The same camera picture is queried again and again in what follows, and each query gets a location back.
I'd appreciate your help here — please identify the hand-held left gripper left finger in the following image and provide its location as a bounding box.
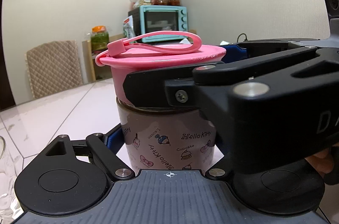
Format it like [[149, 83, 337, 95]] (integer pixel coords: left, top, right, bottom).
[[44, 123, 135, 181]]

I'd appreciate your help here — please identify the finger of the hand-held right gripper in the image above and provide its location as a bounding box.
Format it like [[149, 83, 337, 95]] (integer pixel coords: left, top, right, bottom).
[[123, 48, 322, 132], [225, 38, 322, 64]]

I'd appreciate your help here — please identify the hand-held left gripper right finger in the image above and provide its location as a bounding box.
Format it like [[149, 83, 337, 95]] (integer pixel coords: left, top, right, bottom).
[[205, 158, 234, 182]]

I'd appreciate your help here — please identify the pink bottle cap with strap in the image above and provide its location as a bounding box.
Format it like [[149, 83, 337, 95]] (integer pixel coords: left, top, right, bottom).
[[95, 30, 227, 108]]

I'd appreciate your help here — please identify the pink printed bottle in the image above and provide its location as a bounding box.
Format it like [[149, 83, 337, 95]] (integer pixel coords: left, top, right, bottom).
[[117, 97, 222, 172]]

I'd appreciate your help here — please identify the person's right hand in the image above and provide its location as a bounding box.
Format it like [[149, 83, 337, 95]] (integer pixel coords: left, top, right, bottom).
[[304, 147, 335, 177]]

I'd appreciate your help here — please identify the teal toaster oven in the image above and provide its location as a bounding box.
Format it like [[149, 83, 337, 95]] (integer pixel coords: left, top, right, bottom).
[[128, 5, 188, 43]]

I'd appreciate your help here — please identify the wooden shelf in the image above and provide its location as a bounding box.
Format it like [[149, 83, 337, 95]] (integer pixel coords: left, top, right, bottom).
[[82, 33, 125, 82]]

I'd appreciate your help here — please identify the green jar with orange lid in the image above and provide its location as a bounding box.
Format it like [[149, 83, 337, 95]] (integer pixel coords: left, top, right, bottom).
[[90, 26, 110, 53]]

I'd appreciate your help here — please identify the chair with quilted beige cover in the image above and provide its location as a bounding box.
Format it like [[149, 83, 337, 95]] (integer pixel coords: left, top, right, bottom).
[[25, 40, 84, 100]]

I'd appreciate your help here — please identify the clear glass cup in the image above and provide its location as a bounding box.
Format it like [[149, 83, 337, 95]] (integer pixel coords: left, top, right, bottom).
[[0, 135, 17, 215]]

